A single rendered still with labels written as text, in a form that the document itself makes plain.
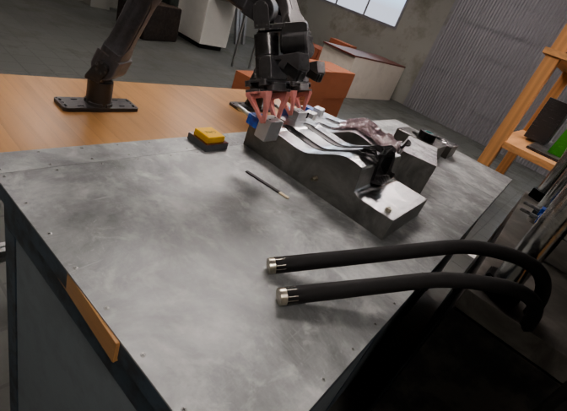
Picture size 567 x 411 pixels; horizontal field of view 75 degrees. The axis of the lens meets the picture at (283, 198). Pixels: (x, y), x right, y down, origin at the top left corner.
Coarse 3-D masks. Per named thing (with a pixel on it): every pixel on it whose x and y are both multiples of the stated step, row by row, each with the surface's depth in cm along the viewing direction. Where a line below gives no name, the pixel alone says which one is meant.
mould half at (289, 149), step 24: (288, 120) 117; (312, 120) 126; (264, 144) 108; (288, 144) 102; (288, 168) 104; (312, 168) 99; (336, 168) 95; (360, 168) 90; (336, 192) 96; (360, 192) 95; (384, 192) 101; (408, 192) 107; (360, 216) 93; (384, 216) 89; (408, 216) 100
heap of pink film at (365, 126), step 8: (352, 120) 142; (360, 120) 141; (368, 120) 142; (336, 128) 135; (344, 128) 133; (352, 128) 132; (360, 128) 131; (368, 128) 131; (376, 128) 141; (368, 136) 130; (376, 136) 133; (384, 136) 137; (392, 136) 139; (384, 144) 131; (392, 144) 132; (400, 144) 137
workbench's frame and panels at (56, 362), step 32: (0, 192) 64; (32, 256) 66; (448, 256) 175; (32, 288) 71; (32, 320) 75; (64, 320) 63; (32, 352) 79; (64, 352) 67; (96, 352) 57; (32, 384) 84; (64, 384) 70; (96, 384) 60; (128, 384) 52
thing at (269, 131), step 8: (248, 112) 95; (248, 120) 93; (256, 120) 92; (272, 120) 90; (280, 120) 92; (256, 128) 92; (264, 128) 90; (272, 128) 90; (280, 128) 93; (256, 136) 92; (264, 136) 91; (272, 136) 92
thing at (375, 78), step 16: (336, 48) 610; (352, 48) 689; (336, 64) 621; (352, 64) 602; (368, 64) 637; (384, 64) 677; (368, 80) 668; (384, 80) 712; (352, 96) 659; (368, 96) 702; (384, 96) 751
